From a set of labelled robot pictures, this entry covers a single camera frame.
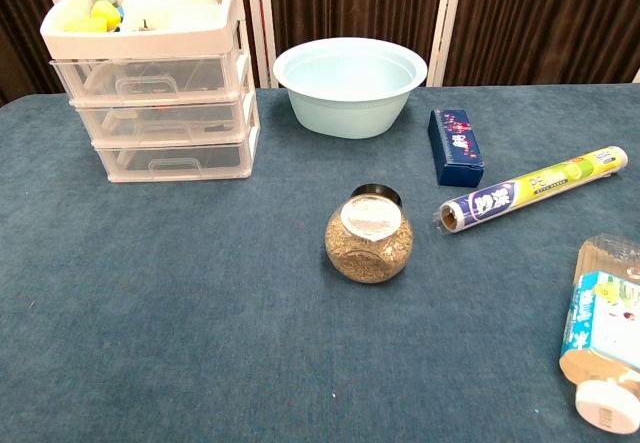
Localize clear plastic drawer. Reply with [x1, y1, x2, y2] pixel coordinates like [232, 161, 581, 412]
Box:
[49, 54, 242, 108]
[73, 96, 252, 147]
[92, 139, 257, 183]

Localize ribbed bottle with white cap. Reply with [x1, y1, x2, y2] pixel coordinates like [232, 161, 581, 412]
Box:
[558, 233, 640, 436]

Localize blue table cloth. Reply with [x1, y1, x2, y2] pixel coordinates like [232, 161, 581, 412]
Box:
[0, 81, 640, 443]

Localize light blue plastic basin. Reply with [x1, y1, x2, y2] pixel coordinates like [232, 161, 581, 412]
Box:
[272, 37, 429, 141]

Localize seed-filled glass jar black lid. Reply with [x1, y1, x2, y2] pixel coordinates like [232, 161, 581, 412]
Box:
[324, 183, 416, 285]

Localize yellow lemon-shaped sponge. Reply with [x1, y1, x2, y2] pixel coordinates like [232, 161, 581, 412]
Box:
[90, 0, 123, 32]

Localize white plastic drawer unit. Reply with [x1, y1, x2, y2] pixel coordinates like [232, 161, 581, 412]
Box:
[39, 0, 262, 185]

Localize white screen frame post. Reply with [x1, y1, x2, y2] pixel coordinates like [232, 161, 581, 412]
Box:
[244, 0, 279, 90]
[426, 0, 467, 88]

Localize dark blue cardboard box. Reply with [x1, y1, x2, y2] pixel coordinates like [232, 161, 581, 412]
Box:
[427, 108, 486, 189]

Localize cling film roll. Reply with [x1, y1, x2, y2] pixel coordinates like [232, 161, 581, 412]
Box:
[432, 145, 630, 237]

